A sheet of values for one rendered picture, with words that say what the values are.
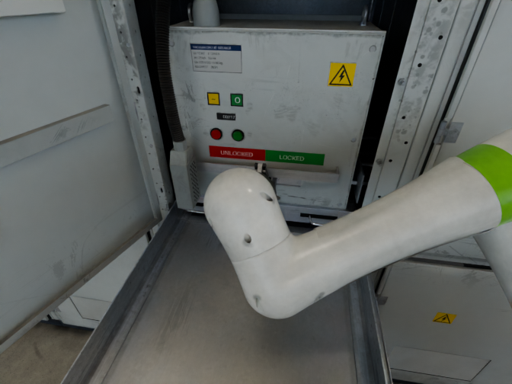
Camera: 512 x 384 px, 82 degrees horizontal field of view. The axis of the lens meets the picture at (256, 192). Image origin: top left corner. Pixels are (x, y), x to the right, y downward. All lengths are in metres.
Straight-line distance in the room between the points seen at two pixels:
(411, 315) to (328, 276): 0.82
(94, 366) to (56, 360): 1.13
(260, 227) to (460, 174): 0.28
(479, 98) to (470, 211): 0.34
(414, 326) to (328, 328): 0.59
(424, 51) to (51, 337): 1.94
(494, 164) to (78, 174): 0.79
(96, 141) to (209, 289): 0.46
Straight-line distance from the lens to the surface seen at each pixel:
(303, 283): 0.42
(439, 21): 0.72
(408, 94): 0.73
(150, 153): 0.88
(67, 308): 1.74
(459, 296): 1.17
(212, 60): 0.76
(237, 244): 0.41
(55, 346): 1.93
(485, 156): 0.50
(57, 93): 0.75
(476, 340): 1.40
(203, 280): 0.81
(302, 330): 0.73
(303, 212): 0.91
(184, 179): 0.79
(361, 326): 0.76
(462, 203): 0.47
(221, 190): 0.40
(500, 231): 0.68
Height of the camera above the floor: 1.48
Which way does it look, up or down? 36 degrees down
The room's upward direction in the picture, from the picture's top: straight up
